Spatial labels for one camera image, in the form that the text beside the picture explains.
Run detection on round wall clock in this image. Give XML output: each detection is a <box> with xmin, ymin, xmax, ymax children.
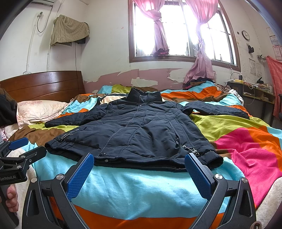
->
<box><xmin>241</xmin><ymin>30</ymin><xmax>250</xmax><ymax>41</ymax></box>

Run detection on brown framed window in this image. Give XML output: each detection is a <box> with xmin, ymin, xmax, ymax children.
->
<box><xmin>128</xmin><ymin>1</ymin><xmax>240</xmax><ymax>71</ymax></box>

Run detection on cluttered wooden desk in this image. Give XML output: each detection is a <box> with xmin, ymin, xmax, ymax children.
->
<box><xmin>227</xmin><ymin>80</ymin><xmax>275</xmax><ymax>126</ymax></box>

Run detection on dark navy padded jacket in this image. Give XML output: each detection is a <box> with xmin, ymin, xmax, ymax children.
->
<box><xmin>45</xmin><ymin>89</ymin><xmax>248</xmax><ymax>172</ymax></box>

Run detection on pink curtain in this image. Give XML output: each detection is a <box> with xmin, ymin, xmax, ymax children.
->
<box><xmin>183</xmin><ymin>0</ymin><xmax>218</xmax><ymax>87</ymax></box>
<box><xmin>133</xmin><ymin>0</ymin><xmax>169</xmax><ymax>56</ymax></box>

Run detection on red checked hanging cloth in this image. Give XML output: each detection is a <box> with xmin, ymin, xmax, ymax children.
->
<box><xmin>266</xmin><ymin>56</ymin><xmax>282</xmax><ymax>118</ymax></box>

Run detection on dark garment at headboard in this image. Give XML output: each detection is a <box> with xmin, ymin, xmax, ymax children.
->
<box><xmin>0</xmin><ymin>88</ymin><xmax>17</xmax><ymax>127</ymax></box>

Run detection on dark clothes pile by curtain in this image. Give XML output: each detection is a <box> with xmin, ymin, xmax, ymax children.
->
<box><xmin>182</xmin><ymin>77</ymin><xmax>214</xmax><ymax>90</ymax></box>

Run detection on white wall pipe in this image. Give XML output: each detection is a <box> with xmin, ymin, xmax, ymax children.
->
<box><xmin>23</xmin><ymin>11</ymin><xmax>42</xmax><ymax>74</ymax></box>

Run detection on colourful striped bed cover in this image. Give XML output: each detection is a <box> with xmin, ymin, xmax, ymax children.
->
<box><xmin>10</xmin><ymin>89</ymin><xmax>281</xmax><ymax>228</ymax></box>

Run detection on left pink curtain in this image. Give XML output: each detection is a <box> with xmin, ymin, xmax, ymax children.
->
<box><xmin>133</xmin><ymin>0</ymin><xmax>169</xmax><ymax>56</ymax></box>

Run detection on person's left hand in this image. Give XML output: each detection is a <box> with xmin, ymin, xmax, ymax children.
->
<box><xmin>6</xmin><ymin>184</ymin><xmax>19</xmax><ymax>213</ymax></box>

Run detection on right pink curtain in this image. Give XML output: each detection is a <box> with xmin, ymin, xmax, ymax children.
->
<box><xmin>183</xmin><ymin>0</ymin><xmax>218</xmax><ymax>87</ymax></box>

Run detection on papers on wall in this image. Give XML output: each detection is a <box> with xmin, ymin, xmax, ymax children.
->
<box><xmin>266</xmin><ymin>27</ymin><xmax>282</xmax><ymax>61</ymax></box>

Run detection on brown wooden headboard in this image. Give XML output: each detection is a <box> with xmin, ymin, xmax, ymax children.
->
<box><xmin>1</xmin><ymin>71</ymin><xmax>85</xmax><ymax>103</ymax></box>

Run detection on pale pink floral pillow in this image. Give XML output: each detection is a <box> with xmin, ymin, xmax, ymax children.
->
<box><xmin>16</xmin><ymin>100</ymin><xmax>69</xmax><ymax>129</ymax></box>

